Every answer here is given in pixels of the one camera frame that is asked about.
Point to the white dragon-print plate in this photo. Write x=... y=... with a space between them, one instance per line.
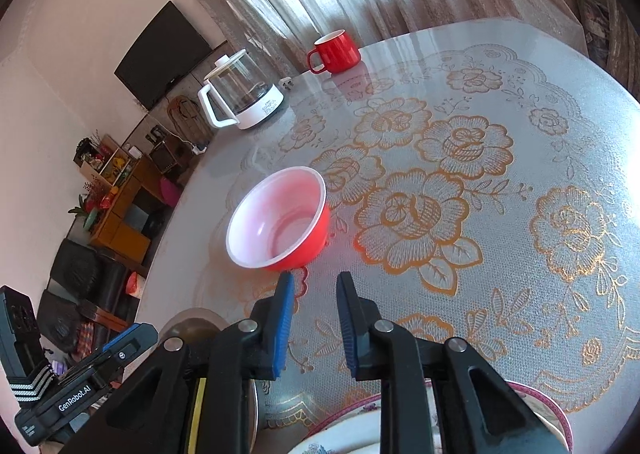
x=340 y=449

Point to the printed paper sheet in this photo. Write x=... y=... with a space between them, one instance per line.
x=595 y=23

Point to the red mug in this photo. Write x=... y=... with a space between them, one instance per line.
x=340 y=53

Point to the black speaker box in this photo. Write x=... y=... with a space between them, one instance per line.
x=162 y=156

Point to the yellow plastic bowl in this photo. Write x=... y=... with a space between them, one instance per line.
x=200 y=414

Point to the striped cloth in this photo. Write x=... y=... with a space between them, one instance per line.
x=86 y=336

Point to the white glass electric kettle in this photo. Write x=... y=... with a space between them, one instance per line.
x=260 y=108

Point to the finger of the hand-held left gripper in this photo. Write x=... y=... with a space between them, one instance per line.
x=132 y=341

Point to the pink-rimmed floral plate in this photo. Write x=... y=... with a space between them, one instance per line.
x=547 y=414

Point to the large steel bowl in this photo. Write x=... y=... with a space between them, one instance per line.
x=252 y=414

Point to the orange wooden cabinet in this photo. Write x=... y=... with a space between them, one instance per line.
x=120 y=234

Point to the black wall television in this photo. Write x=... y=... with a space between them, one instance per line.
x=160 y=56

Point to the floral plastic tablecloth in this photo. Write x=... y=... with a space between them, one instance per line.
x=500 y=234

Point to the black leather sofa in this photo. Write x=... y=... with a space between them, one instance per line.
x=80 y=274

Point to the red plastic bowl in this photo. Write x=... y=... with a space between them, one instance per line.
x=280 y=214

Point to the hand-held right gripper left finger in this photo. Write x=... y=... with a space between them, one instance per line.
x=280 y=329

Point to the white shelf organizer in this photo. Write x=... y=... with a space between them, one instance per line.
x=107 y=161

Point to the white plastic bucket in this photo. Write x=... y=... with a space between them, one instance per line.
x=132 y=284

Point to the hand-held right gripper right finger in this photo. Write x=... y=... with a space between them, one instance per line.
x=347 y=329

